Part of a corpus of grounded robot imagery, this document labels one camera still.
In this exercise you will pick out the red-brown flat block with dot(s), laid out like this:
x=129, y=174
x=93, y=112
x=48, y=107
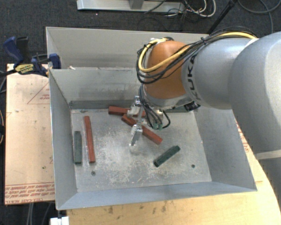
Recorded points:
x=89, y=139
x=153, y=137
x=117, y=110

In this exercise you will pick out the dark green flat block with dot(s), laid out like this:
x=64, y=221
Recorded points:
x=166, y=156
x=77, y=147

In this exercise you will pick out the grey metal bin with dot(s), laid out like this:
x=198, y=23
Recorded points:
x=121, y=163

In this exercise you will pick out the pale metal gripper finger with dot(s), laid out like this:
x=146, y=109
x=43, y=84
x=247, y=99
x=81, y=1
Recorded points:
x=136, y=132
x=132, y=112

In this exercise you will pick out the black cylinder on white bracket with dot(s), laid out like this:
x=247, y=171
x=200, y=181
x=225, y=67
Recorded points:
x=192, y=106

